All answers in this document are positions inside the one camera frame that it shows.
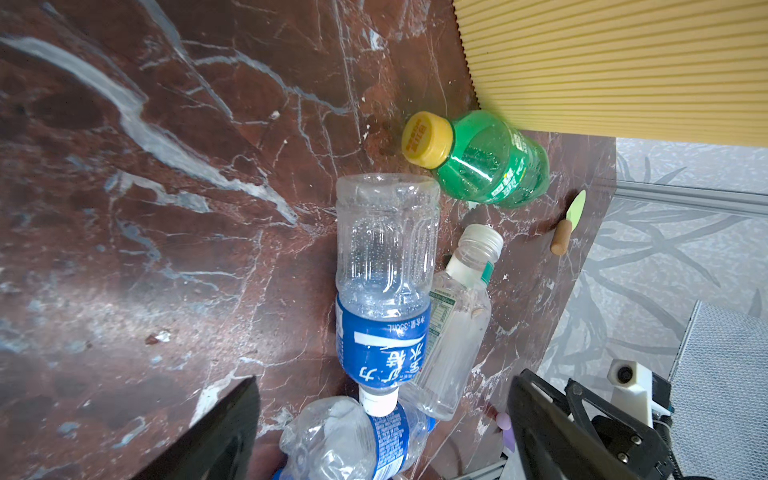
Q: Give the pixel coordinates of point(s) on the aluminium frame rail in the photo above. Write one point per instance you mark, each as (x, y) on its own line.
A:
(721, 201)

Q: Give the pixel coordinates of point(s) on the clear bottle green label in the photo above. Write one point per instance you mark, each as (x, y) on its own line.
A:
(460, 315)

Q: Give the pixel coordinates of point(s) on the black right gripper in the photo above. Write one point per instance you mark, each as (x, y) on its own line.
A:
(645, 450)

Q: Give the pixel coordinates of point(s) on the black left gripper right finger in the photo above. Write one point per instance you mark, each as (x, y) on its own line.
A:
(550, 445)

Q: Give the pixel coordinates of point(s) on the yellow ribbed waste bin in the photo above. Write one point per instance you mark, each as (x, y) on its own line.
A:
(682, 71)

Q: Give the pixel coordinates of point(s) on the green trowel wooden handle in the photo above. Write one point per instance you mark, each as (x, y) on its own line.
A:
(564, 229)

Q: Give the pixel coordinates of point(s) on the purple pink plastic trowel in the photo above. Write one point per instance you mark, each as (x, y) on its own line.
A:
(504, 423)

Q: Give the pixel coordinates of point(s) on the clear bottle blue label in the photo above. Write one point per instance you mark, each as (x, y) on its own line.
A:
(386, 244)

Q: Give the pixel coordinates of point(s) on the clear bottle blue cap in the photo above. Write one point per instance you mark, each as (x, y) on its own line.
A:
(334, 438)

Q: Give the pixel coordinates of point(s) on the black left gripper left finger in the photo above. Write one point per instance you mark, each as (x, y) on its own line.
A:
(219, 445)

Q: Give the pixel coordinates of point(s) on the green plastic soda bottle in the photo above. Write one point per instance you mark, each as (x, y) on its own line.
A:
(478, 158)

